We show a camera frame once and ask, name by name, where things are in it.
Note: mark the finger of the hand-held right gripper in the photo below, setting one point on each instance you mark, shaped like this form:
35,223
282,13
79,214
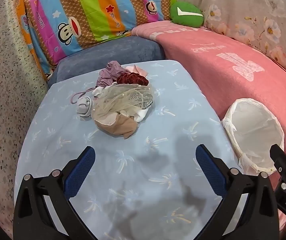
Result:
281,161

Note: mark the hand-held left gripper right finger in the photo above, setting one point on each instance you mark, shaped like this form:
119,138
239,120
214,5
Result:
211,173

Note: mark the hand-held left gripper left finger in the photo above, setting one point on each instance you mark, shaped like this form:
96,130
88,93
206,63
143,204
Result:
79,173

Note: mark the white bin with plastic liner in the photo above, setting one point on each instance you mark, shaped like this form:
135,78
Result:
253,127

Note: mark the tan stocking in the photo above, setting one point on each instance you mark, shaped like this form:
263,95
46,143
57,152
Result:
120,128

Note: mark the pale grey sock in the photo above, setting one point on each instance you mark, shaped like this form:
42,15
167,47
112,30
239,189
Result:
84,106

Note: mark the beige tulle with pearls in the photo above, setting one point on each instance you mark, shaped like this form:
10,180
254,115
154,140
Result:
112,102

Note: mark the small white cloth scrap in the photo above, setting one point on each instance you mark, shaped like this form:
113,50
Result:
98,91

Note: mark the white cloth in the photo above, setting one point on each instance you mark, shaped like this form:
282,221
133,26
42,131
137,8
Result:
141,115

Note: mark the grey cloth piece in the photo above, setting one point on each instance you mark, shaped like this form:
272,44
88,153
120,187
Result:
146,102

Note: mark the mauve cloth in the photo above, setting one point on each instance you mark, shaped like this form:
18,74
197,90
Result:
107,76

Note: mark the dark red velvet scrunchie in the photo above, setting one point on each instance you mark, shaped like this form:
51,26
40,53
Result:
133,79

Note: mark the pink cloth piece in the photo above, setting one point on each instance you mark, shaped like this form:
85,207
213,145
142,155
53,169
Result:
139,70

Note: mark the light blue palm-print cloth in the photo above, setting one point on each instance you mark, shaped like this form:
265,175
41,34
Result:
145,160

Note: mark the pink blanket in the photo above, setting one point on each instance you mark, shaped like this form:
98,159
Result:
208,62

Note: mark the blue-grey seat cushion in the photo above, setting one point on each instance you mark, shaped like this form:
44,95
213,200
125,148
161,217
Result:
112,50

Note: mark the grey floral quilt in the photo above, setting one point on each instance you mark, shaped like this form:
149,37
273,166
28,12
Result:
245,7

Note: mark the striped monkey-print pillow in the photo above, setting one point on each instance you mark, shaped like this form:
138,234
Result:
82,12

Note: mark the green round cushion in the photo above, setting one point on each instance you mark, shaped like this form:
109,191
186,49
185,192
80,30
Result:
186,13

